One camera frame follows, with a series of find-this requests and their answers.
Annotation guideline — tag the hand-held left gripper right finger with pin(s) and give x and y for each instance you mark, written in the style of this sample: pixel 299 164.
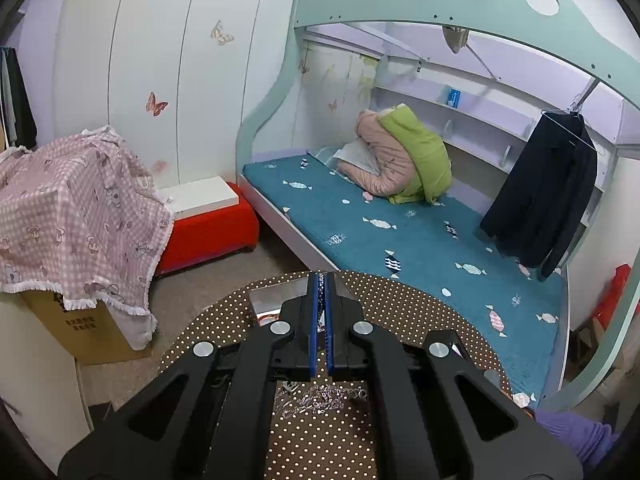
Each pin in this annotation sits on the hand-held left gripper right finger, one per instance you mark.
pixel 330 330

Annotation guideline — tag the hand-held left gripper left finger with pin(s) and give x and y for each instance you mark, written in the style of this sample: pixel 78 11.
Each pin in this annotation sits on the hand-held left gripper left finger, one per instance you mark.
pixel 312 325

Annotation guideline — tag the grey rectangular box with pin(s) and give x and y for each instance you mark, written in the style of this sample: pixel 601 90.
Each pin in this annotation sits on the grey rectangular box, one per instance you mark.
pixel 272 297

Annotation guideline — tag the person's right forearm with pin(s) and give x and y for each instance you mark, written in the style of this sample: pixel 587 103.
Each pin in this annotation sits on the person's right forearm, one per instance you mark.
pixel 575 435

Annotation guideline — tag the teal candy-print bedsheet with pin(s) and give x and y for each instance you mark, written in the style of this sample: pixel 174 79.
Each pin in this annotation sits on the teal candy-print bedsheet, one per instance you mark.
pixel 400 260

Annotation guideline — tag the brown polka-dot tablecloth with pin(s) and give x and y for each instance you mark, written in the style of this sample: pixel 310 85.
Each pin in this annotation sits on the brown polka-dot tablecloth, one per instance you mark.
pixel 320 445

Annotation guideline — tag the red ottoman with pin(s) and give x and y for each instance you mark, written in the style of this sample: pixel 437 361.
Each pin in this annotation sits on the red ottoman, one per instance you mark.
pixel 210 235

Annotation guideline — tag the white flat board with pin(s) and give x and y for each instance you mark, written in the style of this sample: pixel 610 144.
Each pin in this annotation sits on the white flat board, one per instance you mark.
pixel 200 195

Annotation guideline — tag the white pillow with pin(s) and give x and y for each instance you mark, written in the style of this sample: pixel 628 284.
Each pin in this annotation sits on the white pillow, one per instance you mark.
pixel 357 157

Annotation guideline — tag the pink padded jacket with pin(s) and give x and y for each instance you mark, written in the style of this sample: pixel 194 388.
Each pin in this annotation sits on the pink padded jacket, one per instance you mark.
pixel 382 160

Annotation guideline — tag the brown cardboard box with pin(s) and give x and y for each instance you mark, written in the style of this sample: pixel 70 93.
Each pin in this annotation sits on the brown cardboard box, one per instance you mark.
pixel 80 330

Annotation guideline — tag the dark hanging coat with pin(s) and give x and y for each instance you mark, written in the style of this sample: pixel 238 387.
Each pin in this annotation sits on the dark hanging coat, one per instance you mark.
pixel 540 195

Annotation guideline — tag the pink checked cloth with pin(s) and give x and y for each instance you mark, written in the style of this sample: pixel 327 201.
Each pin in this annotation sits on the pink checked cloth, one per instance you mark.
pixel 75 210

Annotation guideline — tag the pink butterfly sticker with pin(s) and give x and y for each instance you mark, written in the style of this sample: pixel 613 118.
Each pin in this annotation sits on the pink butterfly sticker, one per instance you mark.
pixel 156 103

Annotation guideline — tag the cream cabinet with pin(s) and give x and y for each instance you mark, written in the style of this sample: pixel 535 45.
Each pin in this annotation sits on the cream cabinet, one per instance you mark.
pixel 35 390

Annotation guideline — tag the beige butterfly sticker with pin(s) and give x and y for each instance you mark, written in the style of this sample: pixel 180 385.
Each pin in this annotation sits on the beige butterfly sticker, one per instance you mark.
pixel 221 34

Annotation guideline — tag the beige hanging pouch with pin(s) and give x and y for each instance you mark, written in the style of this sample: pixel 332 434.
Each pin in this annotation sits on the beige hanging pouch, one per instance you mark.
pixel 455 39

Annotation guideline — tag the white wardrobe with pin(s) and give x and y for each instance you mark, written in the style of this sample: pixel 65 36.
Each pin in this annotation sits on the white wardrobe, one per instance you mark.
pixel 150 35

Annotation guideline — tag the black hanging garment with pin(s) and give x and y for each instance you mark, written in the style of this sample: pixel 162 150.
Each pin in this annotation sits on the black hanging garment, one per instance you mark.
pixel 17 105

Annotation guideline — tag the white wall shelf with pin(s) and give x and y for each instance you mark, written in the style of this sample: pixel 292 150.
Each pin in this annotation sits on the white wall shelf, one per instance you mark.
pixel 480 120

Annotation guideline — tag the teal bunk bed frame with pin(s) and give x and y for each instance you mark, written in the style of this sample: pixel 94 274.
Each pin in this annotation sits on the teal bunk bed frame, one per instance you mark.
pixel 450 0

